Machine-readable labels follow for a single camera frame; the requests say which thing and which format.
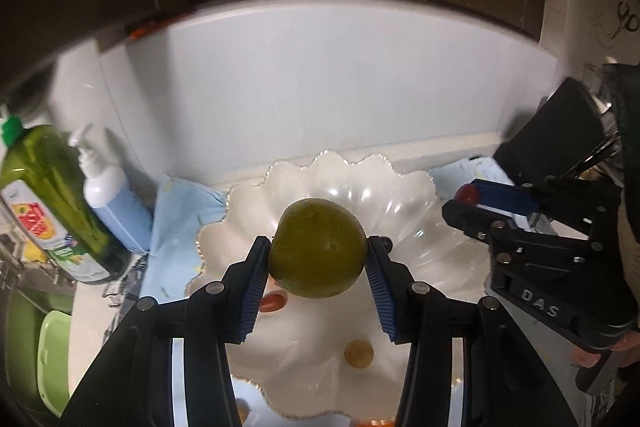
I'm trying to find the person's right hand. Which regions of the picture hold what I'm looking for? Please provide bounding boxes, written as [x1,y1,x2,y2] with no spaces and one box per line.
[572,329,640,369]

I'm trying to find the green plastic basin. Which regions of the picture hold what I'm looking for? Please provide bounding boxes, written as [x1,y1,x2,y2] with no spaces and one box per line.
[37,309,73,418]

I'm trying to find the red grape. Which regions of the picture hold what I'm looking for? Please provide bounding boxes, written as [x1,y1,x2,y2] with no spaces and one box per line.
[454,184,480,206]
[259,291,287,313]

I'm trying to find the white scalloped bowl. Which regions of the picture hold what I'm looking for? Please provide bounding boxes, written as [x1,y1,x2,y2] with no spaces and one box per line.
[185,149,493,423]

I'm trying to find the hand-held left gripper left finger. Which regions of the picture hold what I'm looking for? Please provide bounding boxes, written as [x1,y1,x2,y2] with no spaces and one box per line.
[59,236,273,427]

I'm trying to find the light blue patterned cloth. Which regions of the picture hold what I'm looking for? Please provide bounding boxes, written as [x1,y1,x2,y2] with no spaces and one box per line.
[150,157,516,427]

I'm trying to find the blue pump bottle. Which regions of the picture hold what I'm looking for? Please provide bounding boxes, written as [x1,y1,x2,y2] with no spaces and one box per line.
[67,123,153,253]

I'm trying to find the green orange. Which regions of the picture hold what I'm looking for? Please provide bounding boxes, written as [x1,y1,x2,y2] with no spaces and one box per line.
[268,198,368,299]

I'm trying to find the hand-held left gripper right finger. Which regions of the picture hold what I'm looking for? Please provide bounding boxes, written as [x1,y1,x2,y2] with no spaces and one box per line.
[364,236,593,427]

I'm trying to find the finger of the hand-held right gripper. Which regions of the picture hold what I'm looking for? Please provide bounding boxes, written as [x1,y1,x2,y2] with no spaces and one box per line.
[441,200,502,241]
[469,180,542,219]

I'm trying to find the steel kitchen sink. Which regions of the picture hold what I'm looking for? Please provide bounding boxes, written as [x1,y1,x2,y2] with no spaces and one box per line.
[0,287,76,427]

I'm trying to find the black scissors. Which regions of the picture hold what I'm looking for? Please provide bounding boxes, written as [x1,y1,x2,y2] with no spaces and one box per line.
[616,1,640,34]

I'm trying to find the green dish soap bottle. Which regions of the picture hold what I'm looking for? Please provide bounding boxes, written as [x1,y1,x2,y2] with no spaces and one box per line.
[0,117,133,284]

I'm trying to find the black knife block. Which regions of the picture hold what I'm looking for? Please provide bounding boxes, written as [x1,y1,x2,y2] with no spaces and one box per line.
[492,77,621,188]

